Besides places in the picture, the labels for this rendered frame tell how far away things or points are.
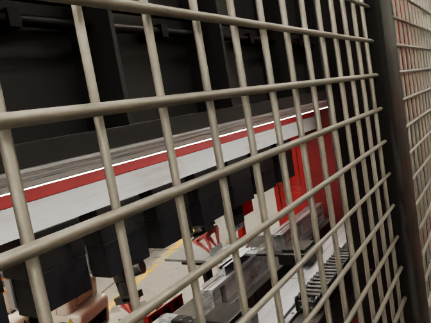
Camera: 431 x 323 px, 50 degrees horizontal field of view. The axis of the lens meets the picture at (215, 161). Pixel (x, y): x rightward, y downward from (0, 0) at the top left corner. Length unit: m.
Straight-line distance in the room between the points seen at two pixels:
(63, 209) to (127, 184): 0.20
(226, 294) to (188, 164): 0.46
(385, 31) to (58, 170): 0.54
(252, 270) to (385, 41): 1.40
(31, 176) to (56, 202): 0.29
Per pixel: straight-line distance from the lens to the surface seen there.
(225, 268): 1.57
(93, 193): 1.08
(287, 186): 0.20
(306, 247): 1.53
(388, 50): 0.38
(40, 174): 0.74
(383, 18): 0.38
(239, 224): 1.67
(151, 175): 1.23
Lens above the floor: 1.52
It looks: 6 degrees down
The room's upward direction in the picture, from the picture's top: 10 degrees counter-clockwise
